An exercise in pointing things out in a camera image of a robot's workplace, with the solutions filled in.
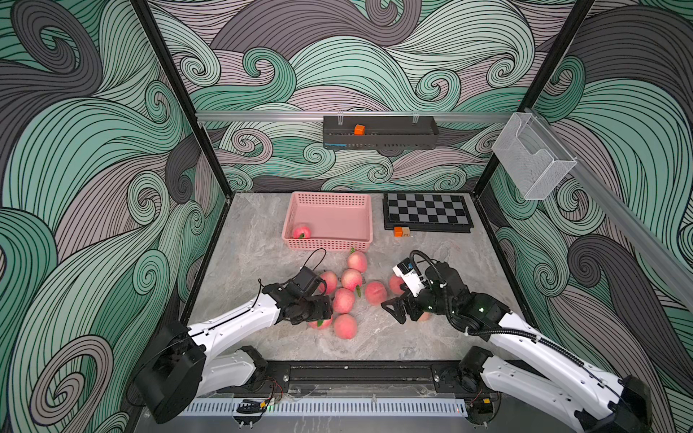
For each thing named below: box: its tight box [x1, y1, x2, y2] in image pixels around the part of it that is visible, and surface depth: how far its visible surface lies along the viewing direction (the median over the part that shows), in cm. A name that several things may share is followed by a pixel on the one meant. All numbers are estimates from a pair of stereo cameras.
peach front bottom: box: [332, 313, 358, 341], surface depth 79 cm
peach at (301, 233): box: [292, 225, 312, 240], surface depth 102 cm
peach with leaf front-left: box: [308, 317, 333, 330], surface depth 79 cm
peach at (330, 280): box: [318, 270, 339, 295], surface depth 89 cm
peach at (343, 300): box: [332, 287, 355, 314], surface depth 84 cm
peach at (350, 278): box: [341, 267, 363, 292], surface depth 89 cm
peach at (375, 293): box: [364, 281, 388, 307], surface depth 86 cm
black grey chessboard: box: [382, 193, 474, 233], surface depth 111 cm
